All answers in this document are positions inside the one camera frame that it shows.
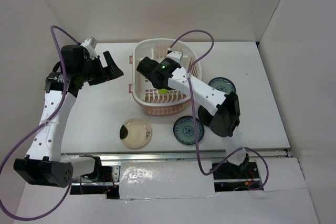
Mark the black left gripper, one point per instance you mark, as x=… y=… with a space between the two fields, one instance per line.
x=112 y=71

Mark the green plastic plate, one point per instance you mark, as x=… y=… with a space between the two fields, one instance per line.
x=163 y=91

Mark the cream translucent plate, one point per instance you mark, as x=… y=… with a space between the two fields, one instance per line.
x=135 y=133

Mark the small blue floral plate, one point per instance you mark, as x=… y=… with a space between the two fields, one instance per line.
x=183 y=130

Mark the black glossy plate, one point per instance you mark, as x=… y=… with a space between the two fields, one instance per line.
x=204 y=116

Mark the large blue floral plate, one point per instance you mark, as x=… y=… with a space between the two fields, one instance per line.
x=222 y=84

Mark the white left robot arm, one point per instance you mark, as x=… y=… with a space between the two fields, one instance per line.
x=43 y=163

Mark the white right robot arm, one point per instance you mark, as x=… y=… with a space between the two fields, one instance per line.
x=224 y=108

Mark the pink and white dish rack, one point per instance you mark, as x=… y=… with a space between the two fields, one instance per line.
x=151 y=101

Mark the white cover sheet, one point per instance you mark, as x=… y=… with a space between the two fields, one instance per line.
x=164 y=180

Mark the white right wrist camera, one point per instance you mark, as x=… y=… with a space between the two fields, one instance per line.
x=174 y=55

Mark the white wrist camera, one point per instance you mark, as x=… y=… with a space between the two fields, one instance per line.
x=90 y=45
x=174 y=55

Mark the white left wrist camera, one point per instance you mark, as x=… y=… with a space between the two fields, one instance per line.
x=90 y=45

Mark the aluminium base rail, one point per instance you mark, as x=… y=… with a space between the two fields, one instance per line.
x=266 y=175

